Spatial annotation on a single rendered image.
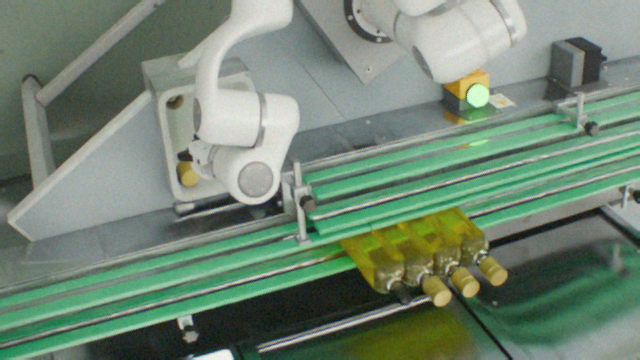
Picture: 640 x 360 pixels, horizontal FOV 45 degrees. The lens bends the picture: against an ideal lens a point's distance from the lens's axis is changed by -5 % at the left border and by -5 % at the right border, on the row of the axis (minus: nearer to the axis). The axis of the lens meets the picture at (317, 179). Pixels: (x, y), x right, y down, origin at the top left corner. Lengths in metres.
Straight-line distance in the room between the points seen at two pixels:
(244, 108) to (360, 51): 0.44
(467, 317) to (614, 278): 0.36
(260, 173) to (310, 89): 0.52
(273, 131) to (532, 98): 0.79
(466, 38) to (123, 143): 0.68
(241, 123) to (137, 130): 0.48
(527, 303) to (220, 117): 0.84
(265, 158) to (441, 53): 0.29
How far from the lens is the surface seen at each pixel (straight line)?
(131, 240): 1.53
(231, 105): 1.07
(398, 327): 1.54
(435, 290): 1.41
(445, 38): 1.17
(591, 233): 1.89
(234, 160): 1.09
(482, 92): 1.64
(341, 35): 1.44
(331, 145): 1.55
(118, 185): 1.56
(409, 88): 1.68
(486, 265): 1.46
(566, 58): 1.79
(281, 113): 1.09
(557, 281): 1.73
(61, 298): 1.46
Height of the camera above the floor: 2.11
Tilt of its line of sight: 54 degrees down
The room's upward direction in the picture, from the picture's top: 142 degrees clockwise
